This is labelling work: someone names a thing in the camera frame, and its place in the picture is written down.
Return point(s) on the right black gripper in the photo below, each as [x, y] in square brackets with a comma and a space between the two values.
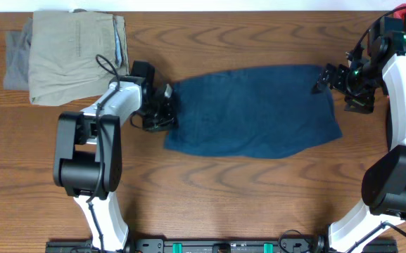
[365, 103]

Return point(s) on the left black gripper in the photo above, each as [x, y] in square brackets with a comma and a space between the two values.
[171, 119]

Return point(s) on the dark blue shorts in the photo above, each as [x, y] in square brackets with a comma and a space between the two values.
[260, 112]

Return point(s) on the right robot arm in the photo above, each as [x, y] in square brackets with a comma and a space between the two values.
[383, 192]

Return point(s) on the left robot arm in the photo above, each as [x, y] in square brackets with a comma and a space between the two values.
[88, 153]

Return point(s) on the red garment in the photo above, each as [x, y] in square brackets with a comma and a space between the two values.
[400, 12]

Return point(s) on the folded khaki shorts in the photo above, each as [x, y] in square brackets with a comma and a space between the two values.
[72, 55]

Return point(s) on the folded grey garment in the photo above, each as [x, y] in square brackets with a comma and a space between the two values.
[18, 44]

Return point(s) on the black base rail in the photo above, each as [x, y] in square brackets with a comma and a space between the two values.
[204, 246]

